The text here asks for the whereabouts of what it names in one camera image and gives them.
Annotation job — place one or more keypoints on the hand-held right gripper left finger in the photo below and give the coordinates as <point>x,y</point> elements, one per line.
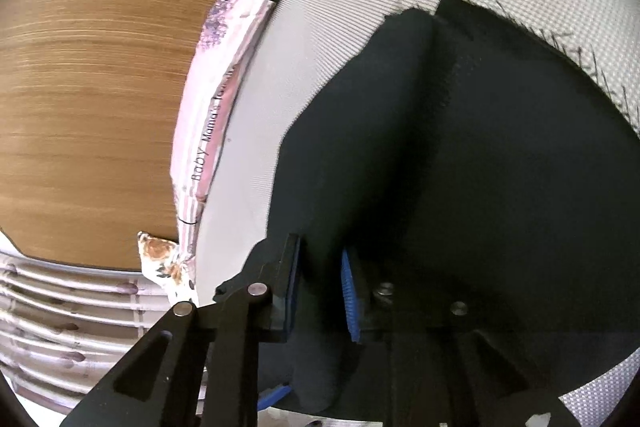
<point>293,292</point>

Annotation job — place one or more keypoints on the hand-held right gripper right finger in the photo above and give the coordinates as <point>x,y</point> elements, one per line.
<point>351,297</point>

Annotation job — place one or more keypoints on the black pants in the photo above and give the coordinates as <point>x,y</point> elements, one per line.
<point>450,132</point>

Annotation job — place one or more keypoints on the floral pillow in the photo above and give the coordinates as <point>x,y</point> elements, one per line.
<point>165,262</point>

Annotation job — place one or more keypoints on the pink striped bed sheet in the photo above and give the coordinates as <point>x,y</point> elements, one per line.
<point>220,97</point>

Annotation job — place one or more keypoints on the brown wooden panel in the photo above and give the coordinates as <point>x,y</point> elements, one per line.
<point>100,57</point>

